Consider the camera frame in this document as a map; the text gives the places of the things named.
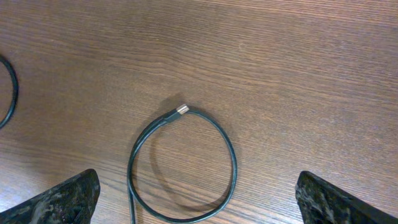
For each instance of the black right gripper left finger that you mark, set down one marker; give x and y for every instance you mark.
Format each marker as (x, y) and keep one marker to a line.
(72, 201)

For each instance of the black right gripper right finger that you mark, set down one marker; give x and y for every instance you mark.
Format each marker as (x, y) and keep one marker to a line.
(321, 202)

